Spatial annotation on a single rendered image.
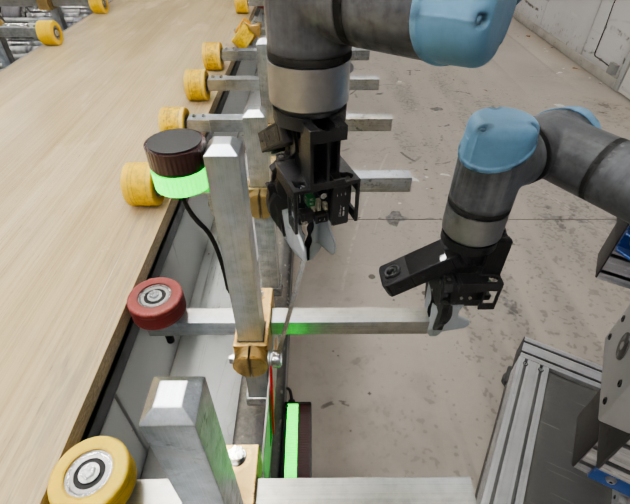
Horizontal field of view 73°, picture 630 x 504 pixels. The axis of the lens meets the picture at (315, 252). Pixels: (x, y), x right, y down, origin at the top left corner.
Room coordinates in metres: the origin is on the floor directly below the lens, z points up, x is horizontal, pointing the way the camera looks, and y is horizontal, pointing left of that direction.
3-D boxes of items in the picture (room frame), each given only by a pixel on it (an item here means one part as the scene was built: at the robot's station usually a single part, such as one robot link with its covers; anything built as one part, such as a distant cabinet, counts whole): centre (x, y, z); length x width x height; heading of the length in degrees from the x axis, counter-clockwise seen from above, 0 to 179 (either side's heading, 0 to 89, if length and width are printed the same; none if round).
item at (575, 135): (0.47, -0.30, 1.12); 0.11 x 0.11 x 0.08; 31
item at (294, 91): (0.40, 0.00, 1.23); 0.08 x 0.08 x 0.05
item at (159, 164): (0.39, 0.14, 1.16); 0.06 x 0.06 x 0.02
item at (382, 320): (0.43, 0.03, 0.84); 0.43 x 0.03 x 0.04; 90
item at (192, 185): (0.39, 0.14, 1.14); 0.06 x 0.06 x 0.02
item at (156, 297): (0.43, 0.24, 0.85); 0.08 x 0.08 x 0.11
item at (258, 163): (0.64, 0.09, 0.86); 0.03 x 0.03 x 0.48; 0
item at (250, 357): (0.42, 0.10, 0.85); 0.13 x 0.06 x 0.05; 0
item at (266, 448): (0.36, 0.07, 0.75); 0.26 x 0.01 x 0.10; 0
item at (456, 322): (0.42, -0.21, 0.86); 0.06 x 0.03 x 0.09; 90
